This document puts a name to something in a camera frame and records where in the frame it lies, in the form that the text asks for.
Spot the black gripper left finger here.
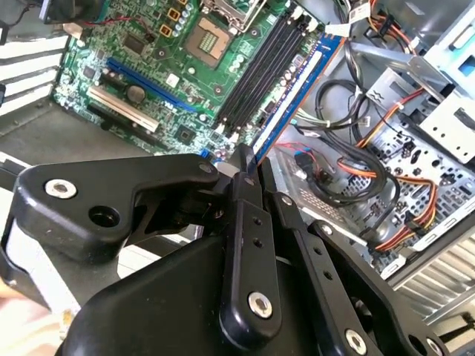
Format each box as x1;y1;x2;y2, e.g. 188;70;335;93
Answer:
13;143;287;352

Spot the person's hand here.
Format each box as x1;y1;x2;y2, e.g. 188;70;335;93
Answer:
0;277;71;356

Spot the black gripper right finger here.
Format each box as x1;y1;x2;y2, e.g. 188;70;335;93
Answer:
258;159;451;356

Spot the blue RAM stick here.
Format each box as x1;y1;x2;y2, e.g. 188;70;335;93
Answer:
250;32;350;168

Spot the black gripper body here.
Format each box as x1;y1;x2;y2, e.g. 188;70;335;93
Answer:
61;235;450;356

